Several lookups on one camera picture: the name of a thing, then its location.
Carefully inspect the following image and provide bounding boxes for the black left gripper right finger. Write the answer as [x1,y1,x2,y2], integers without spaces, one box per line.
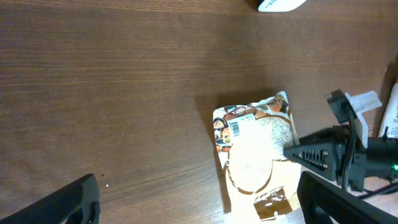
[297,171,397,224]

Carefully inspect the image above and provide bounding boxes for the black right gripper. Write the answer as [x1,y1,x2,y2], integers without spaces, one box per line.
[283,126,397,192]

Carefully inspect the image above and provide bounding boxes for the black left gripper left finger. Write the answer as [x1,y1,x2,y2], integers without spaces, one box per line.
[1,174,101,224]

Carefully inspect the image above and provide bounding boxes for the beige snack bag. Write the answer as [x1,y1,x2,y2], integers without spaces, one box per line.
[213,91,302,223]

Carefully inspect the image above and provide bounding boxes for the white barcode scanner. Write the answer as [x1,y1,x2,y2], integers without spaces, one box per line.
[258,0,306,12]

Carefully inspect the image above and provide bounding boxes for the black camera cable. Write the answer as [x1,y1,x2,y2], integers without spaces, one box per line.
[325,89,398,200]

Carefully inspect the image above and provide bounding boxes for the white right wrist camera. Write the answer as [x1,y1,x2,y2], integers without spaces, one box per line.
[345,91,382,149]

